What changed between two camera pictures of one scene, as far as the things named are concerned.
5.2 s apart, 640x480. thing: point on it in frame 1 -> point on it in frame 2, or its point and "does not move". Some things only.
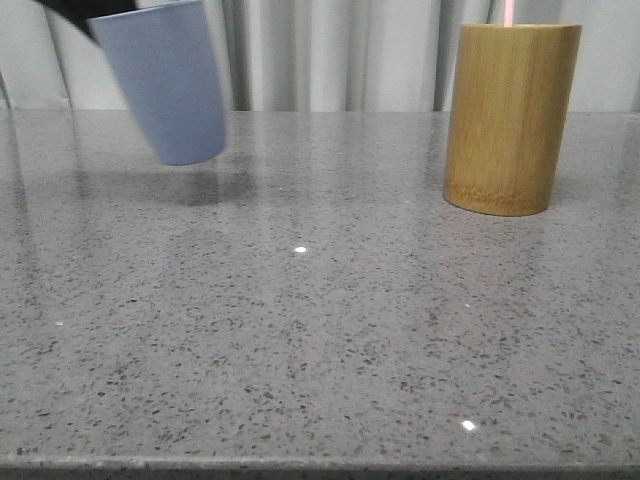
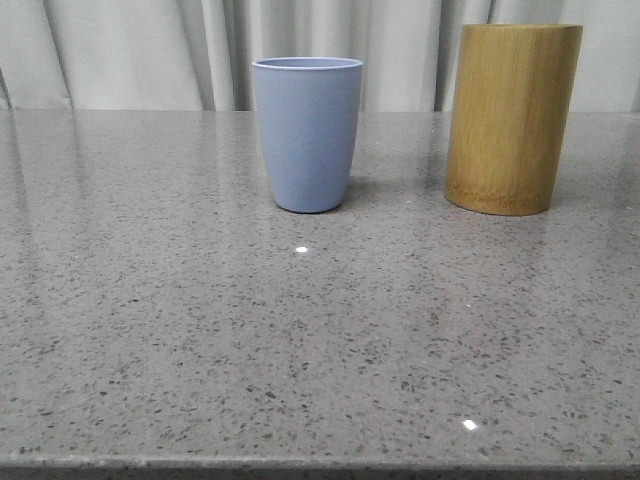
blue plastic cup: [164, 58] -> [308, 109]
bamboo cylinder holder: [511, 95] does not move
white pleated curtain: [318, 55] does not move
